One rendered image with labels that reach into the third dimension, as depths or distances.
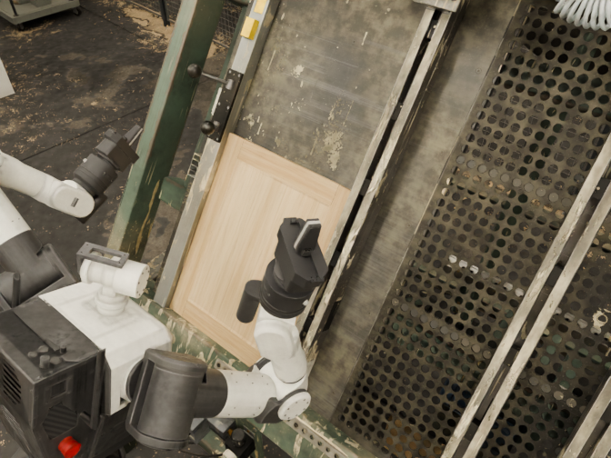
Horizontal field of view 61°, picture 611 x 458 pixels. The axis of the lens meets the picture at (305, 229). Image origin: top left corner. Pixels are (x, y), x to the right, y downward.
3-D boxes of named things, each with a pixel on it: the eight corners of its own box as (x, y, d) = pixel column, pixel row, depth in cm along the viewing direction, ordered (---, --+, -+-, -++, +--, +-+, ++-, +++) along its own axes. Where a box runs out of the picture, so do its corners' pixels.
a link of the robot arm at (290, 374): (311, 349, 101) (320, 393, 115) (285, 313, 108) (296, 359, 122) (264, 378, 98) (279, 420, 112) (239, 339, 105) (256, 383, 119)
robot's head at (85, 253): (118, 299, 99) (117, 270, 95) (75, 287, 99) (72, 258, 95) (132, 277, 104) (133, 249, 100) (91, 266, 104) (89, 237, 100)
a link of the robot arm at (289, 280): (286, 284, 76) (269, 324, 85) (345, 277, 79) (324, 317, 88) (265, 218, 83) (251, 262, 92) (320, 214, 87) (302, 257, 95)
